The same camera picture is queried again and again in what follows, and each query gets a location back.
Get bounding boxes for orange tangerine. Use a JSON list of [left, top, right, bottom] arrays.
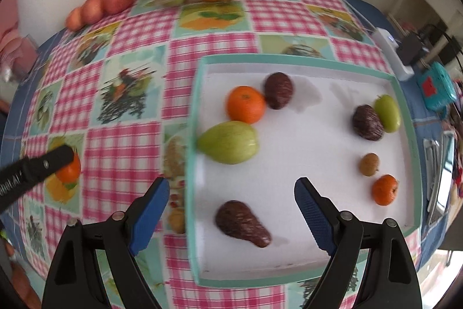
[[225, 85, 267, 124], [371, 174, 399, 206], [56, 151, 81, 184]]

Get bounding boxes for small brown kiwi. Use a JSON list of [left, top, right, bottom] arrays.
[[358, 153, 380, 176]]

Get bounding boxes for dark brown pear-shaped fruit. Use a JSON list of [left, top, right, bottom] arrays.
[[214, 200, 272, 248]]

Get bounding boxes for dark brown avocado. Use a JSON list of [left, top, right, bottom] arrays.
[[352, 104, 385, 141]]

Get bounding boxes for large green mango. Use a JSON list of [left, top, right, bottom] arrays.
[[196, 121, 260, 165]]

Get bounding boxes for small green fruit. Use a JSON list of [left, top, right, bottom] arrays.
[[374, 94, 402, 133]]

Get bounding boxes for small dark round fruit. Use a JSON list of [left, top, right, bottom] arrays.
[[264, 72, 293, 110]]

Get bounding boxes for person's hand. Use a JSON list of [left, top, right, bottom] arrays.
[[1, 238, 42, 309]]

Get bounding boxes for small tan fruit by tray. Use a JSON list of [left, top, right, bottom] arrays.
[[168, 208, 185, 234]]

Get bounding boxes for teal white shallow tray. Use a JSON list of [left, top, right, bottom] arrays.
[[185, 54, 422, 288]]

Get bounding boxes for pink flower bouquet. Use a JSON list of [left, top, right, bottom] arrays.
[[0, 0, 38, 82]]

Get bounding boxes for checkered fruit pattern tablecloth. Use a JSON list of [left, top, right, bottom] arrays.
[[13, 0, 389, 308]]

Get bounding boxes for tablet in grey stand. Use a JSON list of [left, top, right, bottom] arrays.
[[423, 131, 456, 227]]

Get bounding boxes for blue table cloth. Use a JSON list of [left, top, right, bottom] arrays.
[[343, 0, 450, 268]]

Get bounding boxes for white power strip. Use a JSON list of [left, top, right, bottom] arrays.
[[371, 28, 414, 82]]

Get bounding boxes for small red apple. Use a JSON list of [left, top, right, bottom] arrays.
[[65, 7, 85, 32]]

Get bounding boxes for teal toy box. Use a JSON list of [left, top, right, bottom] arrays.
[[418, 62, 458, 111]]

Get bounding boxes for middle red apple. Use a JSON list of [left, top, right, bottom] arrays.
[[81, 0, 104, 25]]

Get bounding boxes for black power adapter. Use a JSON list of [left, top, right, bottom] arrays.
[[396, 32, 429, 66]]

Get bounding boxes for black cables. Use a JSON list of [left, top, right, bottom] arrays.
[[419, 23, 463, 67]]

